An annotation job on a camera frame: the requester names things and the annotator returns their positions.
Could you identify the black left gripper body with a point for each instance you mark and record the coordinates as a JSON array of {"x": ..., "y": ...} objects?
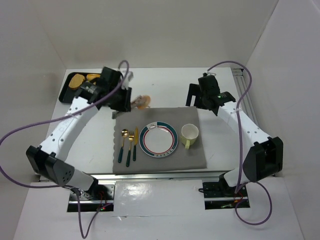
[{"x": 124, "y": 99}]

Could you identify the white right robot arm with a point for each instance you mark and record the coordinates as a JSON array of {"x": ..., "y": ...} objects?
[{"x": 261, "y": 154}]

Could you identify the gold fork green handle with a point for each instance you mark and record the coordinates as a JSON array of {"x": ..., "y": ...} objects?
[{"x": 131, "y": 138}]

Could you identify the light green ceramic mug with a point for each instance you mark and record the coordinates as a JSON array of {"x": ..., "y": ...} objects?
[{"x": 189, "y": 134}]

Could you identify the gold spoon green handle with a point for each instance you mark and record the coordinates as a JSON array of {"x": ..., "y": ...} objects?
[{"x": 124, "y": 135}]

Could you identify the gold knife green handle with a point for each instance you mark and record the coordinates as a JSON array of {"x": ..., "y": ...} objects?
[{"x": 136, "y": 135}]

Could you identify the black tray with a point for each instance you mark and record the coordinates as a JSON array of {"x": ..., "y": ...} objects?
[{"x": 66, "y": 94}]

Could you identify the round bread slice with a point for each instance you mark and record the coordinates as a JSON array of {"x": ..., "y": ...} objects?
[{"x": 143, "y": 102}]

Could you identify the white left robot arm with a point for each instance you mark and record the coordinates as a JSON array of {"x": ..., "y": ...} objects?
[{"x": 49, "y": 158}]

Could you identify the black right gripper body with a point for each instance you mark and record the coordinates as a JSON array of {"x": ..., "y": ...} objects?
[{"x": 191, "y": 95}]

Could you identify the white plate green red rim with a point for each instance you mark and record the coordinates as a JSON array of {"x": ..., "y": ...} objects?
[{"x": 158, "y": 139}]

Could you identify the toasted bread slice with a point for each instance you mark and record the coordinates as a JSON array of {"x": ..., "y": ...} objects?
[{"x": 76, "y": 81}]

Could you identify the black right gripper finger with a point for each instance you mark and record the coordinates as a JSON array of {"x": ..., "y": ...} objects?
[
  {"x": 193, "y": 91},
  {"x": 198, "y": 103}
]

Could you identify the orange bread roll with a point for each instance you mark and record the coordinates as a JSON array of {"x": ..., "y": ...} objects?
[{"x": 91, "y": 76}]

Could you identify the grey cloth placemat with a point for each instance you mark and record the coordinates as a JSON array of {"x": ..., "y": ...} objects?
[{"x": 180, "y": 159}]

